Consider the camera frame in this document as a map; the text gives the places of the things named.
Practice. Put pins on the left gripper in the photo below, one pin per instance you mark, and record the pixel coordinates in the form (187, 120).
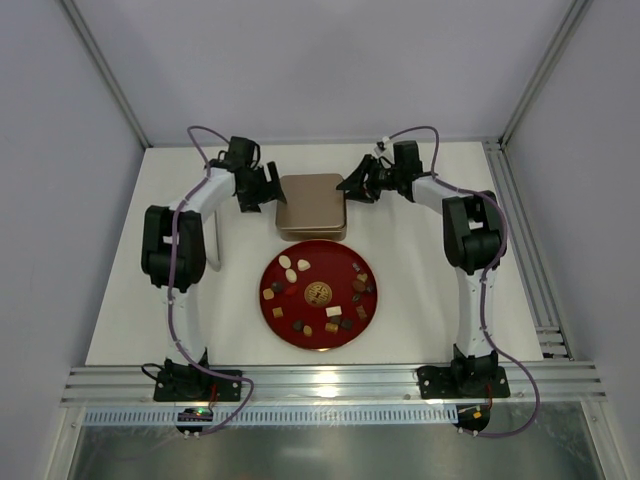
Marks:
(261, 185)

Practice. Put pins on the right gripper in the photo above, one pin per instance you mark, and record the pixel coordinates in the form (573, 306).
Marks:
(369, 178)

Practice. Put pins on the gold tin box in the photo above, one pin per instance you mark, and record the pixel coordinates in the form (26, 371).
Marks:
(293, 233)

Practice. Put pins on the gold tin lid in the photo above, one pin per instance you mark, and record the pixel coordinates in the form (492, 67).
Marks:
(312, 200)

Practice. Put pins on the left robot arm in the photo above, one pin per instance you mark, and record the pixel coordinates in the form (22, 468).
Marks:
(174, 258)

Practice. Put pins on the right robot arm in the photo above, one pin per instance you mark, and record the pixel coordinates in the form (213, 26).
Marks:
(474, 240)

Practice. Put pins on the white oval chocolate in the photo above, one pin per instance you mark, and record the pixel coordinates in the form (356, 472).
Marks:
(284, 261)

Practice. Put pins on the white hexagon chocolate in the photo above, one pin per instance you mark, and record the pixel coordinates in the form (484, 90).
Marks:
(303, 265)

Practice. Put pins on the large brown oval chocolate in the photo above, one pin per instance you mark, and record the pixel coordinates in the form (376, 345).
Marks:
(358, 286)

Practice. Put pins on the brown striped chocolate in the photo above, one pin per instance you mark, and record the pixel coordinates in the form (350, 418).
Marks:
(361, 312)

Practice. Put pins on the white bar chocolate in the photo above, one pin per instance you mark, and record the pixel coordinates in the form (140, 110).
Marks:
(334, 311)

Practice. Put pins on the caramel square bottom chocolate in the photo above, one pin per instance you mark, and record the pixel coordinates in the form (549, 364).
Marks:
(330, 327)

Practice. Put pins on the red round tray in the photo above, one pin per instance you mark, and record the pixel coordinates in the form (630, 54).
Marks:
(327, 283)

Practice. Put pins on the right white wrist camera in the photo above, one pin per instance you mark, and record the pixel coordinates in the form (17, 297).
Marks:
(383, 148)

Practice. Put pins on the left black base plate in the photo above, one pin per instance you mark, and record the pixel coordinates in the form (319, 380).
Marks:
(193, 385)

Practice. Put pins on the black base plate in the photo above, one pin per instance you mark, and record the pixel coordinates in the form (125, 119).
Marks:
(448, 383)
(193, 385)

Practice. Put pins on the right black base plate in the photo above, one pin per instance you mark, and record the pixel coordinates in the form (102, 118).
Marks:
(448, 383)

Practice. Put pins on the slotted cable duct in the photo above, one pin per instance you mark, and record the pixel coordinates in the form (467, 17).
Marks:
(279, 415)

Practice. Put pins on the right aluminium frame rail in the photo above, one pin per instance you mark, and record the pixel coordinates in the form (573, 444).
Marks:
(541, 299)

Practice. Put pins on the aluminium front rail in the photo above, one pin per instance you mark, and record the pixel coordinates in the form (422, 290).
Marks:
(127, 385)

